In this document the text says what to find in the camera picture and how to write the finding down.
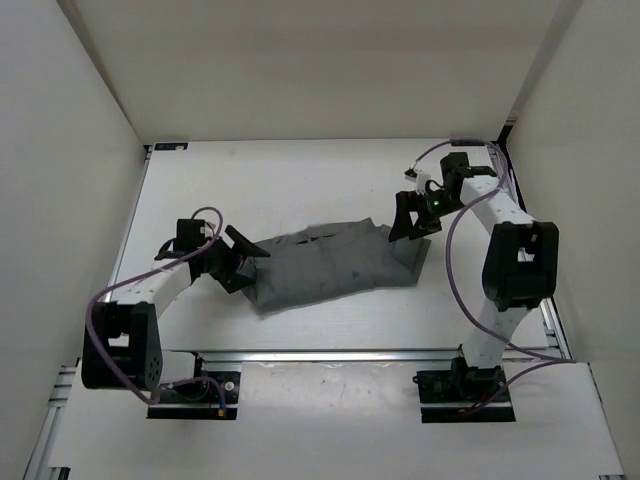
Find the left aluminium frame rail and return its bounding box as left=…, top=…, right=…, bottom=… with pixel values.
left=19, top=219, right=126, bottom=480

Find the aluminium front rail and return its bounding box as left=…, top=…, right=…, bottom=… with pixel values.
left=200, top=349, right=457, bottom=363

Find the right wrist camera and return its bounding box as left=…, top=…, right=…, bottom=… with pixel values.
left=404, top=167, right=436, bottom=195

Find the left blue label sticker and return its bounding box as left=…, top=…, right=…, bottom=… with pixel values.
left=154, top=142, right=189, bottom=151

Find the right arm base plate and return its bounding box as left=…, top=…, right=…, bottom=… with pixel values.
left=412, top=356, right=516, bottom=423

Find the blue label sticker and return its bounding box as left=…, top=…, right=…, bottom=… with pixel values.
left=450, top=139, right=484, bottom=147
left=154, top=142, right=189, bottom=151

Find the right aluminium side rail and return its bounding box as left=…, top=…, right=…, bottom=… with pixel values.
left=490, top=140, right=573, bottom=360

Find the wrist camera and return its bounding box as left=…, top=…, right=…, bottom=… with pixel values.
left=404, top=167, right=436, bottom=195
left=199, top=222, right=214, bottom=242

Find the grey pleated skirt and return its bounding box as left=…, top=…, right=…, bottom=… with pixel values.
left=241, top=218, right=431, bottom=315

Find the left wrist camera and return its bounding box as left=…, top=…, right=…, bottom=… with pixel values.
left=199, top=222, right=214, bottom=242

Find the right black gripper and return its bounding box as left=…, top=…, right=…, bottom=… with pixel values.
left=388, top=189, right=467, bottom=241

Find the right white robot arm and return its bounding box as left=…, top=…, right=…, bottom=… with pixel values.
left=389, top=151, right=559, bottom=400

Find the right blue label sticker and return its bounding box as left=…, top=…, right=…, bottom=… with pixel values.
left=450, top=139, right=484, bottom=147

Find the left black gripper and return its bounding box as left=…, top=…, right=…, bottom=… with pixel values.
left=198, top=225, right=268, bottom=292

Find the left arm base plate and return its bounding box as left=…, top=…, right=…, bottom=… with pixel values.
left=146, top=363, right=241, bottom=421

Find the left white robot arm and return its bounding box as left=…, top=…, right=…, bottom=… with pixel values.
left=81, top=218, right=270, bottom=393

